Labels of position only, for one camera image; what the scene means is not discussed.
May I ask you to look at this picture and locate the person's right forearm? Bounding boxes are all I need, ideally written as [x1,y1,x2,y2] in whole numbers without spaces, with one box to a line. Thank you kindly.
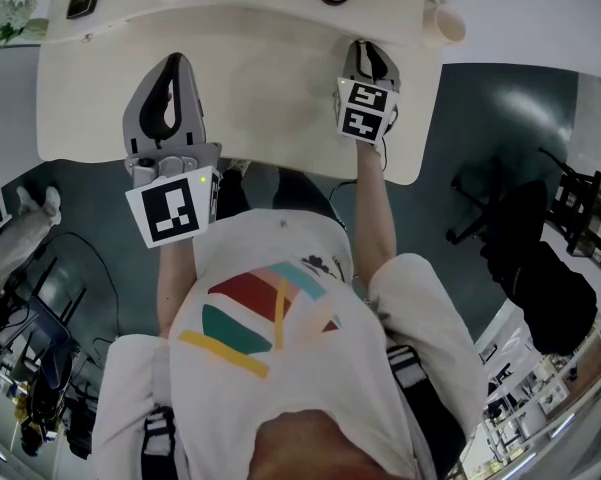
[352,140,399,284]

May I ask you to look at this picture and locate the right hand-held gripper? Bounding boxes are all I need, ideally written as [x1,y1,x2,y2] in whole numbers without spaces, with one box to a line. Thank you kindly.
[332,40,401,146]

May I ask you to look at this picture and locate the person's dark trousers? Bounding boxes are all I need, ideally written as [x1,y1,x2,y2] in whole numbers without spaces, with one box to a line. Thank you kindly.
[214,160,349,229]

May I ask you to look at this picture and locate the white flower bouquet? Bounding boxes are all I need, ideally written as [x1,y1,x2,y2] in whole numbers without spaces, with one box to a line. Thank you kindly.
[0,0,51,62]

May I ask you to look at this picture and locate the person's white printed shirt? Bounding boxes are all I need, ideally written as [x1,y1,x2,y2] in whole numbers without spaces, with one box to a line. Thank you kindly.
[92,207,489,480]

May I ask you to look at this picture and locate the white mug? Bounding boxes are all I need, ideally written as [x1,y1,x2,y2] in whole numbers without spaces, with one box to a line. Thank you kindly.
[422,0,467,49]

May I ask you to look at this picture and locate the black table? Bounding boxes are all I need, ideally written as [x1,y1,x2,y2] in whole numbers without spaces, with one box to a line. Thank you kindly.
[537,146,601,259]

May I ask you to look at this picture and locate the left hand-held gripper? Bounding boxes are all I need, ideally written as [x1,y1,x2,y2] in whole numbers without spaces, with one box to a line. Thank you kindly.
[122,52,224,250]

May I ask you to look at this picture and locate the person's left forearm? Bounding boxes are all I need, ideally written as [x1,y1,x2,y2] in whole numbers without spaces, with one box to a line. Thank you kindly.
[155,237,197,339]

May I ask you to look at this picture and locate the person's face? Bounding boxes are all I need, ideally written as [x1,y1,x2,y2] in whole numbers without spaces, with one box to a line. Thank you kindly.
[247,407,386,480]

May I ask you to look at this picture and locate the cream dressing table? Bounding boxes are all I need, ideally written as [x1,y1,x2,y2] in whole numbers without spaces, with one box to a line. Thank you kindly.
[36,0,445,188]

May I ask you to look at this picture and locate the black backpack strap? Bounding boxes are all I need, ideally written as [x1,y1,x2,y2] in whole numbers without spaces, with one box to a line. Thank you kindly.
[384,345,469,480]
[140,406,179,480]

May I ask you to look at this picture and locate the black metal frame chair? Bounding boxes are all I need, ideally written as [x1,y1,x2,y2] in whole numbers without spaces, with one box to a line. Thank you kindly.
[7,255,89,369]

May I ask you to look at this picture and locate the small black box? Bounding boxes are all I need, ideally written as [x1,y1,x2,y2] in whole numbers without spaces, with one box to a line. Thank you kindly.
[64,0,102,21]

